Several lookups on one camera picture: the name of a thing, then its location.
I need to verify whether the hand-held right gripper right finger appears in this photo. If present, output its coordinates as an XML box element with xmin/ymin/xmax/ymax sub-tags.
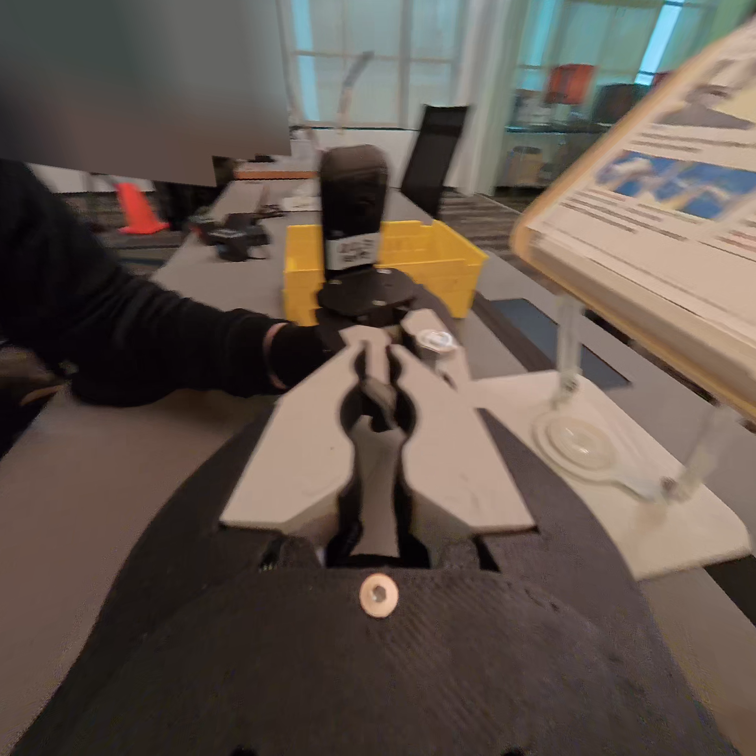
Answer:
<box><xmin>387</xmin><ymin>344</ymin><xmax>538</xmax><ymax>551</ymax></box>

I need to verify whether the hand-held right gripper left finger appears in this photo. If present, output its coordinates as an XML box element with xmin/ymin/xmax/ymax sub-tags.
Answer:
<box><xmin>219</xmin><ymin>343</ymin><xmax>366</xmax><ymax>537</ymax></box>

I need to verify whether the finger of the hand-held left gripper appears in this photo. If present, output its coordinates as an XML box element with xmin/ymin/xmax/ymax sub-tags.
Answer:
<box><xmin>339</xmin><ymin>325</ymin><xmax>391</xmax><ymax>387</ymax></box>
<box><xmin>402</xmin><ymin>308</ymin><xmax>474</xmax><ymax>387</ymax></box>

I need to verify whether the yellow plastic bin with divider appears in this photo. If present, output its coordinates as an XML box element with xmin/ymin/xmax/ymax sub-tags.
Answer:
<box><xmin>282</xmin><ymin>220</ymin><xmax>490</xmax><ymax>327</ymax></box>

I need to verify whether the person's left forearm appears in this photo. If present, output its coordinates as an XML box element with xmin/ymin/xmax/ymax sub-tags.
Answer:
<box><xmin>0</xmin><ymin>158</ymin><xmax>280</xmax><ymax>408</ymax></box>

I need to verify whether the black office chair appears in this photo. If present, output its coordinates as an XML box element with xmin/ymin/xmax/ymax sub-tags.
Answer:
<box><xmin>400</xmin><ymin>104</ymin><xmax>471</xmax><ymax>218</ymax></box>

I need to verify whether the black table device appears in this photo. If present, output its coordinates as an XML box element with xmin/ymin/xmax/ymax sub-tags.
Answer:
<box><xmin>192</xmin><ymin>211</ymin><xmax>274</xmax><ymax>262</ymax></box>

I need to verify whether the orange traffic cone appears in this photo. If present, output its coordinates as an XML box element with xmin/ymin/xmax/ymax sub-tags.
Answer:
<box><xmin>114</xmin><ymin>182</ymin><xmax>171</xmax><ymax>236</ymax></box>

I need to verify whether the wooden instruction board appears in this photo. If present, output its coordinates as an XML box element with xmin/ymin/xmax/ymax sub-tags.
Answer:
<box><xmin>511</xmin><ymin>24</ymin><xmax>756</xmax><ymax>420</ymax></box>

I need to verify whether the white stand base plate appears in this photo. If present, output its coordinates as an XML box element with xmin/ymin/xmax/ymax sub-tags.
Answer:
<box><xmin>472</xmin><ymin>369</ymin><xmax>754</xmax><ymax>582</ymax></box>

